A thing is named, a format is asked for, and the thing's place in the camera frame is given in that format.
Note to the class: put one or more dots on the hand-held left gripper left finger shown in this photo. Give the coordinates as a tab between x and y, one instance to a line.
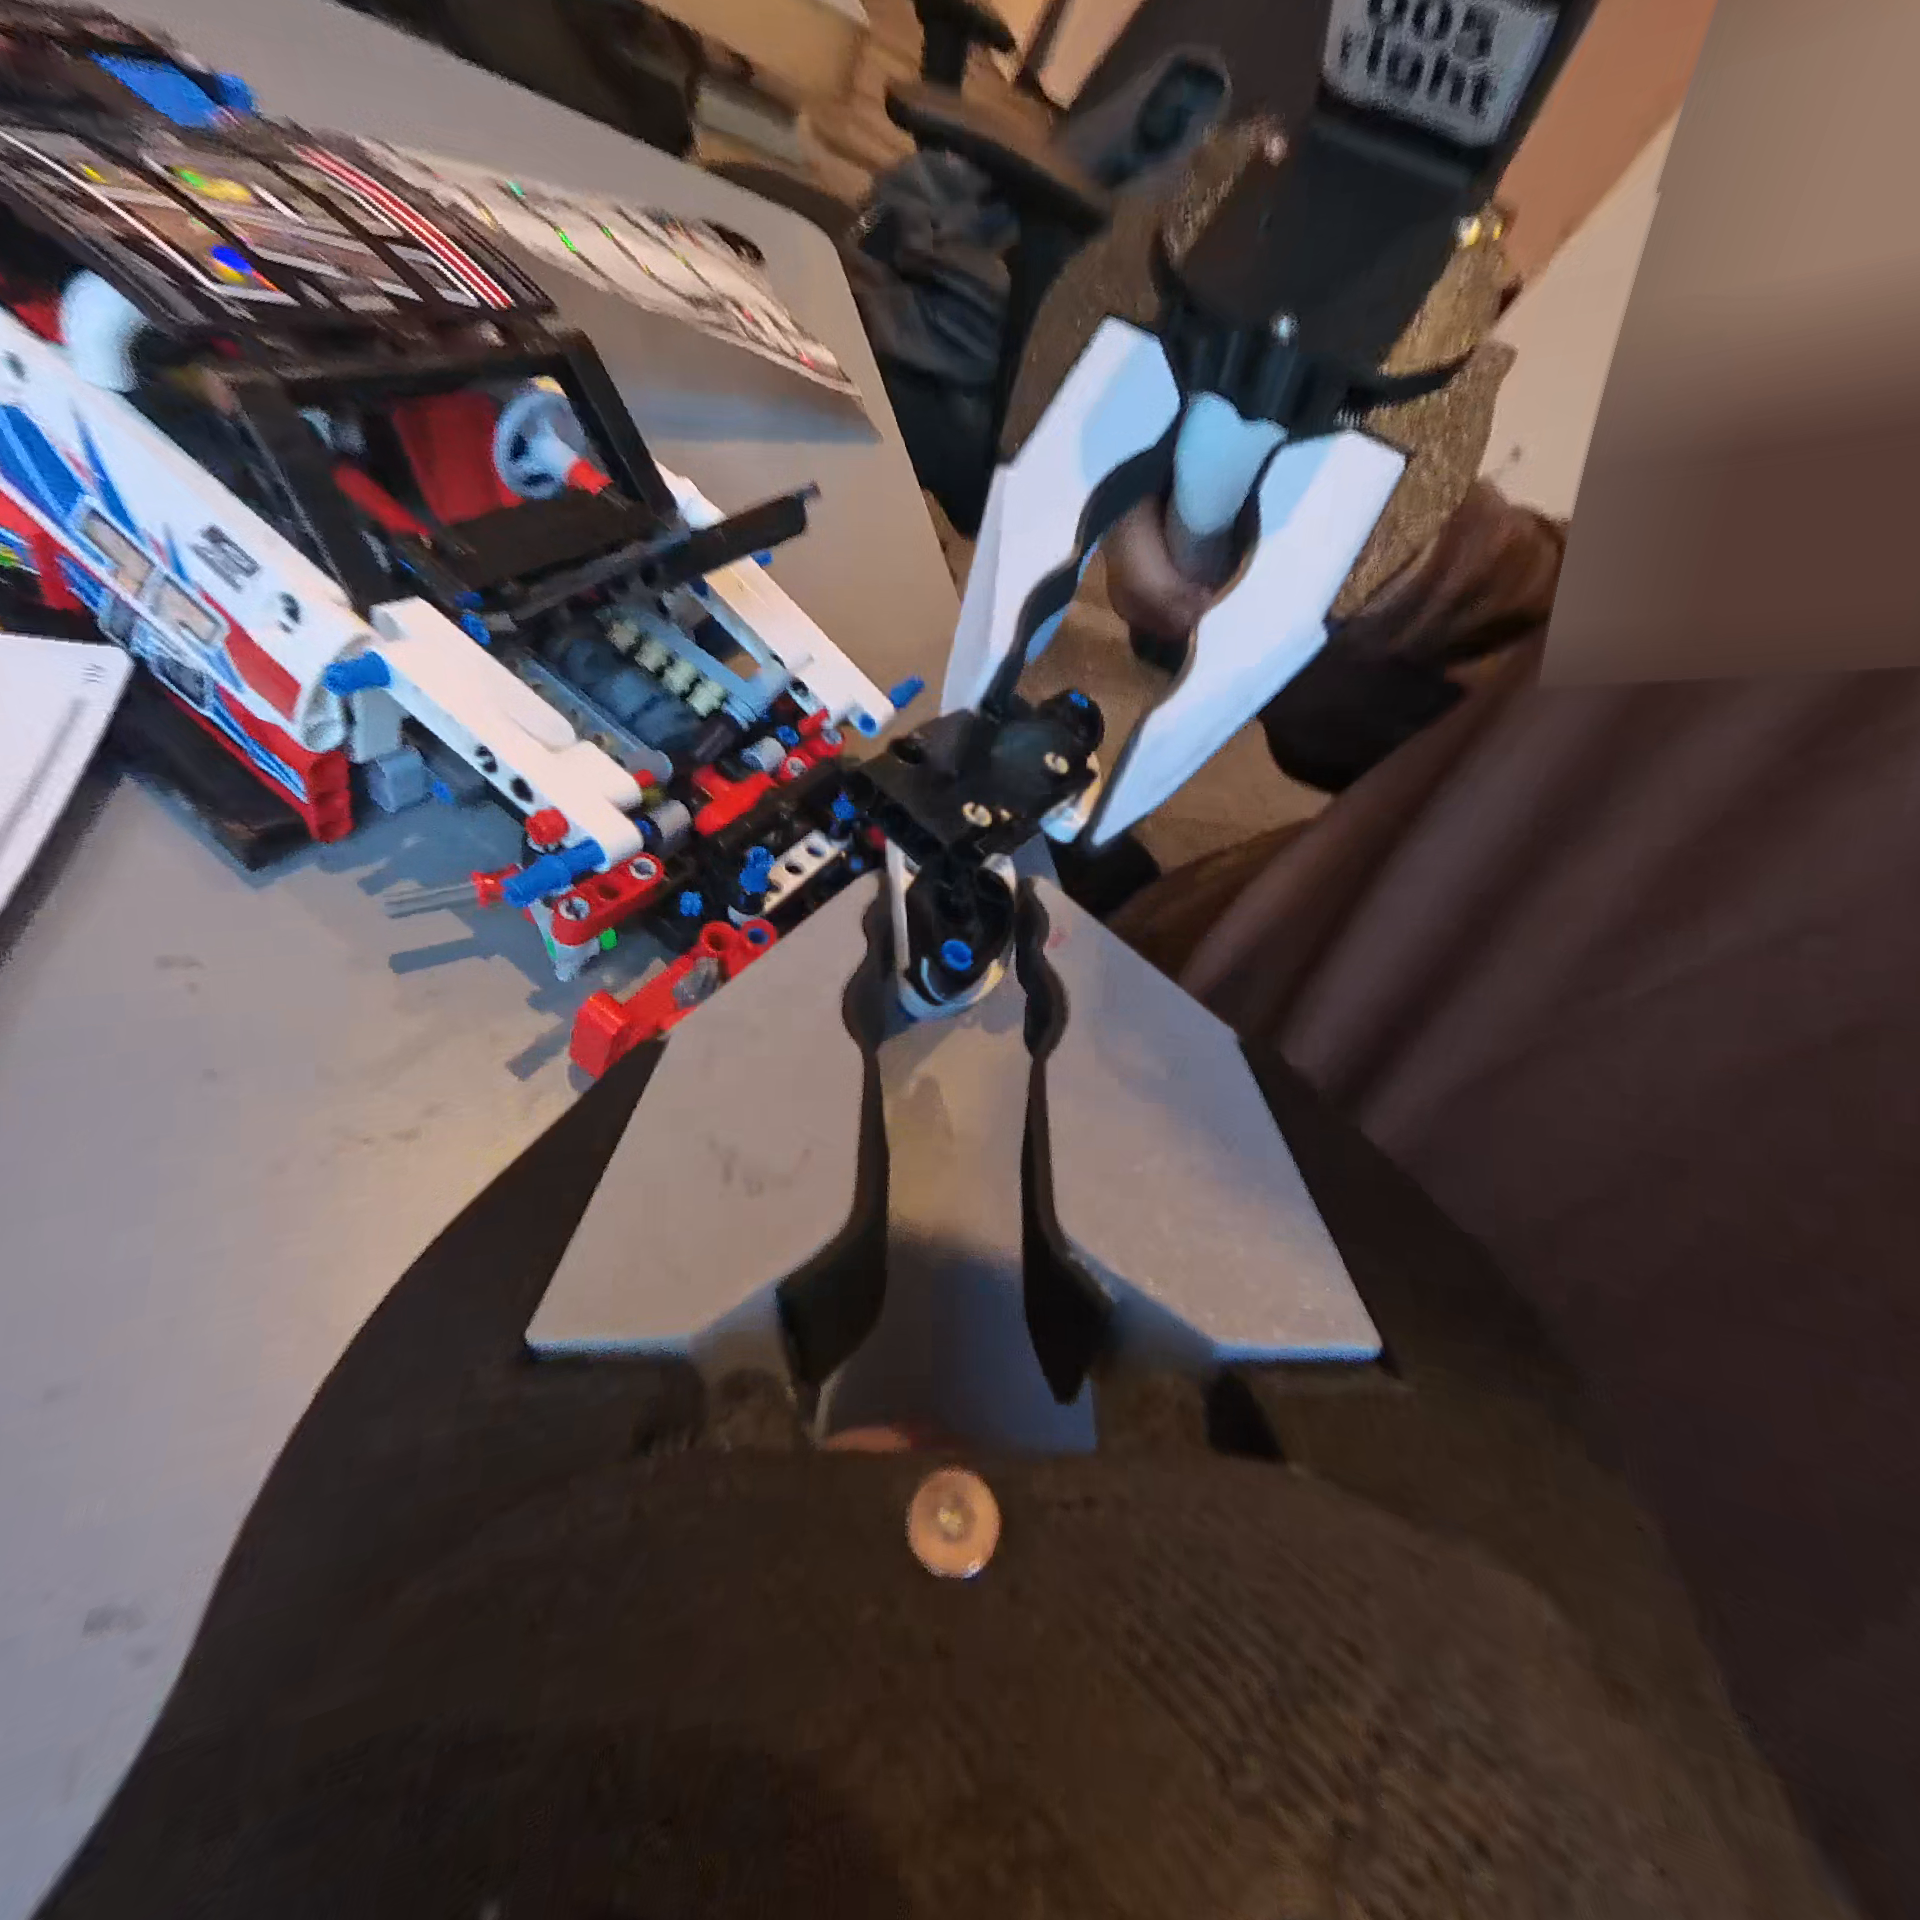
721	1171

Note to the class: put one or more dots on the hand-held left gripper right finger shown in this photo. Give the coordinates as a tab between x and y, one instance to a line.
1184	1171

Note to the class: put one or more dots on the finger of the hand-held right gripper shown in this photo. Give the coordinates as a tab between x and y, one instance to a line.
1276	599
1035	494

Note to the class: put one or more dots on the black brick bumper assembly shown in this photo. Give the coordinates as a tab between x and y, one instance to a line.
975	781

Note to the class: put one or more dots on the brick toy race car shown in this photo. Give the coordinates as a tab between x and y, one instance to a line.
224	569

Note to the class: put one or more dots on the grey desk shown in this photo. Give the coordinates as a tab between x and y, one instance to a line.
299	1201

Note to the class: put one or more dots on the person's right hand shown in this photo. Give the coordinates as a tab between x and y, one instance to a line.
1155	579

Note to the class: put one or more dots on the black office chair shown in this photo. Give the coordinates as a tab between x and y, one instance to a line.
989	150

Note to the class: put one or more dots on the sticker sheet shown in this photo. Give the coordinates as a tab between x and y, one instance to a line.
675	270

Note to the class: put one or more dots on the person's brown clothing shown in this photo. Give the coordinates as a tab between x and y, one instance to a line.
1651	1126

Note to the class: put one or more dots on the white instruction booklet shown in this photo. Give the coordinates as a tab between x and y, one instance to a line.
52	750

